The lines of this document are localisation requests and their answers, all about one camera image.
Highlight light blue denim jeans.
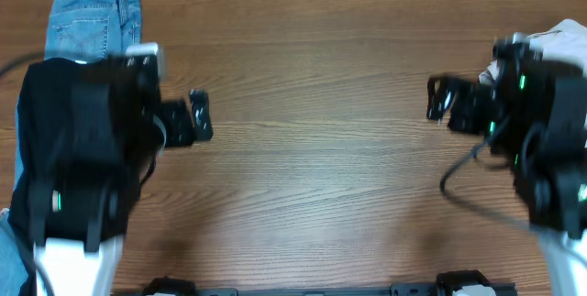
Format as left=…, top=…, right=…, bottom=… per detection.
left=1, top=0, right=142, bottom=295

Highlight black garment on left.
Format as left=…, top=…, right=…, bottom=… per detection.
left=1, top=58, right=99, bottom=295

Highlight beige khaki shorts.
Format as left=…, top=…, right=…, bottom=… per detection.
left=495, top=18, right=586, bottom=77

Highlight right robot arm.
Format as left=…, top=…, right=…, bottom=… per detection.
left=426, top=36, right=586, bottom=295

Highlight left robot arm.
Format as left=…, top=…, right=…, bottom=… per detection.
left=20, top=55, right=213, bottom=295

